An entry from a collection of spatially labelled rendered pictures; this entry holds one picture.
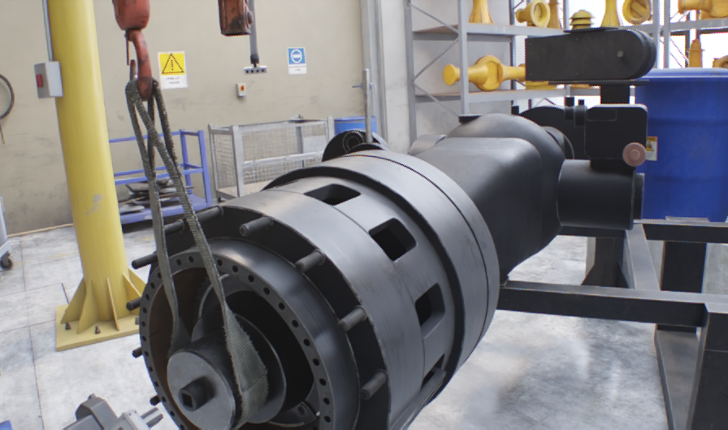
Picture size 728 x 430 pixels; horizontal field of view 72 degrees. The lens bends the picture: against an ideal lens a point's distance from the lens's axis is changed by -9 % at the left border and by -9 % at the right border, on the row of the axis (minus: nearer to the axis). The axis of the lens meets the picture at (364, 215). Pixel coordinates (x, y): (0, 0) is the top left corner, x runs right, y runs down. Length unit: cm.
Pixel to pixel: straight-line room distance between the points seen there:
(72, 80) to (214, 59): 403
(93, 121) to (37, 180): 351
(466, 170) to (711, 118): 197
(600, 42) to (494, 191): 175
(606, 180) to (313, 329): 146
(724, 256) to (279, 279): 267
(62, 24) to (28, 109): 346
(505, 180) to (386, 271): 85
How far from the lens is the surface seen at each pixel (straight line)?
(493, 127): 204
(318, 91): 774
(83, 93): 328
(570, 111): 206
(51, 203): 678
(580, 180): 203
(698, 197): 335
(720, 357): 179
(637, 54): 306
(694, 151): 330
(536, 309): 178
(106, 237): 336
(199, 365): 82
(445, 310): 96
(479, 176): 156
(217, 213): 85
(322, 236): 79
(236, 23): 100
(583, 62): 323
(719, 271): 319
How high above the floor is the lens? 127
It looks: 13 degrees down
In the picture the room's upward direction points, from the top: 3 degrees counter-clockwise
